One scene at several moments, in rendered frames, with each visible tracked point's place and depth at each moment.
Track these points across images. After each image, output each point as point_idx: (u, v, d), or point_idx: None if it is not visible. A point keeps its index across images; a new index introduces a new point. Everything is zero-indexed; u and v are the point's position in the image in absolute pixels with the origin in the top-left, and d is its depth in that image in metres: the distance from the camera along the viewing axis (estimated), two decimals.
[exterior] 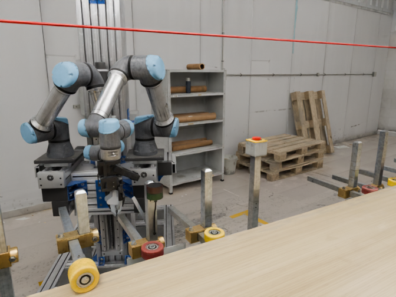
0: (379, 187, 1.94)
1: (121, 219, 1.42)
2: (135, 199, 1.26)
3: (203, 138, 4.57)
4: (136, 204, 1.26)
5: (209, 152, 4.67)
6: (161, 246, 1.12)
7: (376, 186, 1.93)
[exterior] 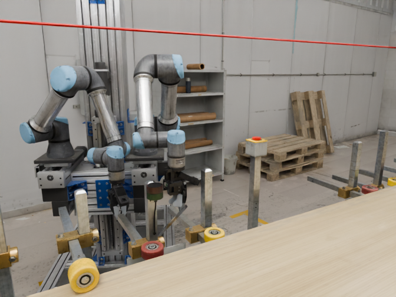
0: (379, 187, 1.94)
1: (121, 219, 1.42)
2: (185, 208, 1.39)
3: (203, 138, 4.57)
4: (182, 210, 1.37)
5: (209, 152, 4.67)
6: (161, 246, 1.12)
7: (376, 186, 1.93)
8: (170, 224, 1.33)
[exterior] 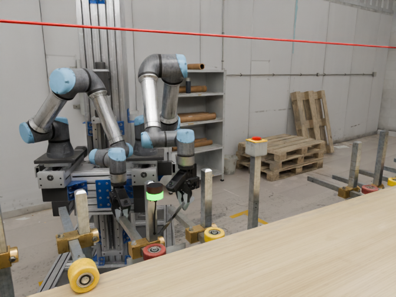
0: (379, 187, 1.94)
1: (122, 221, 1.40)
2: (183, 204, 1.38)
3: (203, 138, 4.57)
4: (180, 207, 1.37)
5: (209, 152, 4.67)
6: (163, 248, 1.10)
7: (376, 186, 1.93)
8: (169, 222, 1.33)
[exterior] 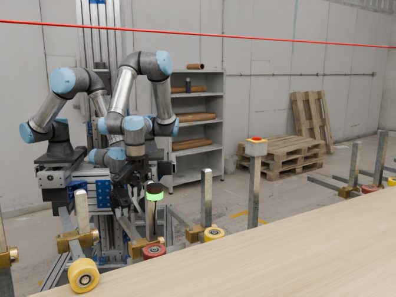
0: (379, 187, 1.94)
1: (122, 221, 1.40)
2: (134, 200, 1.26)
3: (203, 138, 4.57)
4: (135, 204, 1.26)
5: (209, 152, 4.67)
6: (163, 248, 1.10)
7: (376, 186, 1.93)
8: None
